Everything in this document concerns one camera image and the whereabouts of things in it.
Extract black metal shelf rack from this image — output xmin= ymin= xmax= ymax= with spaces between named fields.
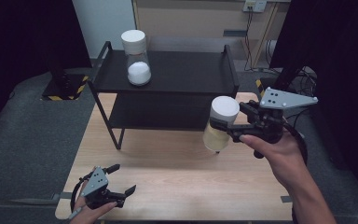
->
xmin=87 ymin=40 xmax=241 ymax=151

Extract person's left hand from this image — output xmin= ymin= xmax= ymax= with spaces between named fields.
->
xmin=69 ymin=194 xmax=119 ymax=224

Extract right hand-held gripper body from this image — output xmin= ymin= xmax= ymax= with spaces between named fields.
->
xmin=229 ymin=87 xmax=319 ymax=160

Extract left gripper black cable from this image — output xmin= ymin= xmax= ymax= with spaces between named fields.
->
xmin=70 ymin=173 xmax=96 ymax=213

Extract beige background desk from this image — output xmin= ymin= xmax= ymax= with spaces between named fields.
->
xmin=132 ymin=0 xmax=291 ymax=41

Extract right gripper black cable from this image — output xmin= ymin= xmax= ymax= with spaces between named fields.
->
xmin=282 ymin=121 xmax=310 ymax=166

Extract black socket cables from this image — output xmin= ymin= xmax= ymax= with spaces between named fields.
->
xmin=242 ymin=10 xmax=256 ymax=73

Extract bundle of floor cables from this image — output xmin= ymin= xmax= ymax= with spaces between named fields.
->
xmin=290 ymin=65 xmax=319 ymax=98

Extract black stand with striped base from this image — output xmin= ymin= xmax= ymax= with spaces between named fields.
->
xmin=41 ymin=55 xmax=90 ymax=102
xmin=255 ymin=63 xmax=309 ymax=99

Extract jar with yellow contents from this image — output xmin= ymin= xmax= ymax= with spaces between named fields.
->
xmin=202 ymin=95 xmax=241 ymax=153

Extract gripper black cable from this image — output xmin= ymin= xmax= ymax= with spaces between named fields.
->
xmin=282 ymin=121 xmax=310 ymax=166
xmin=70 ymin=173 xmax=96 ymax=213

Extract white wall socket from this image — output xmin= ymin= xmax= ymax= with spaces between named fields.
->
xmin=242 ymin=0 xmax=268 ymax=14

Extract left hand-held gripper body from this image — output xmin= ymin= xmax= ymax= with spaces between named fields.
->
xmin=79 ymin=166 xmax=127 ymax=210

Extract person's right hand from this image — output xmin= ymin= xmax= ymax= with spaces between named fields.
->
xmin=239 ymin=130 xmax=307 ymax=190

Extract jar with white powder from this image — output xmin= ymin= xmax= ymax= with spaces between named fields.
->
xmin=120 ymin=29 xmax=153 ymax=87

